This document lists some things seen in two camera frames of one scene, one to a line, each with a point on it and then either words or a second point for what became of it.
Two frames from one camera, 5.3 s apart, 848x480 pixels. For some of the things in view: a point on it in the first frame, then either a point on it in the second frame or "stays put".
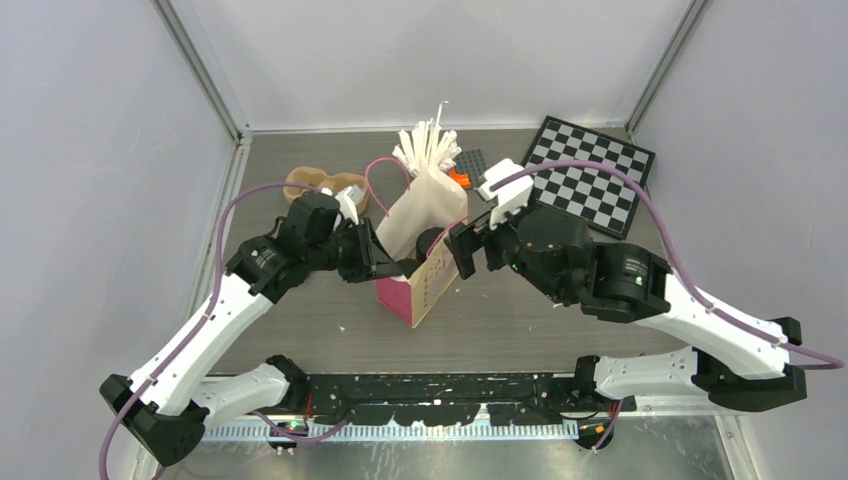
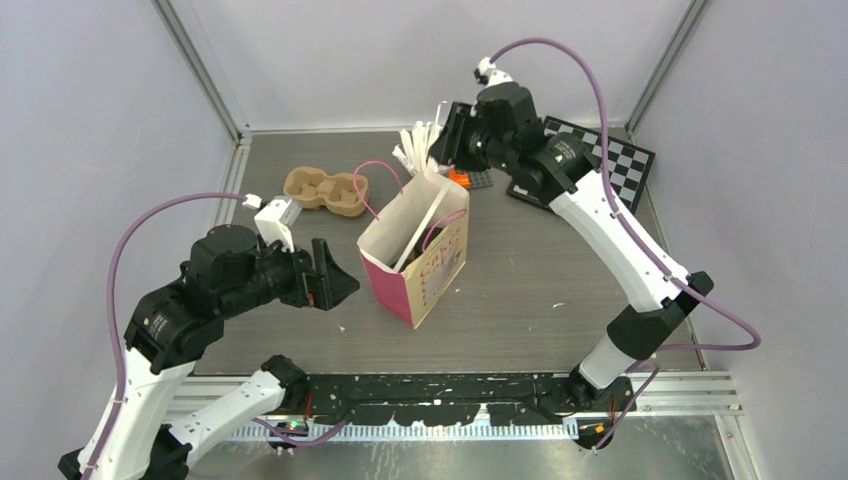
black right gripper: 462,238 → 450,147
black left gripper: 367,266 → 326,285
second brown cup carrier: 316,178 stays put
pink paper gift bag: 421,200 stays put
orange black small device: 470,168 stays put
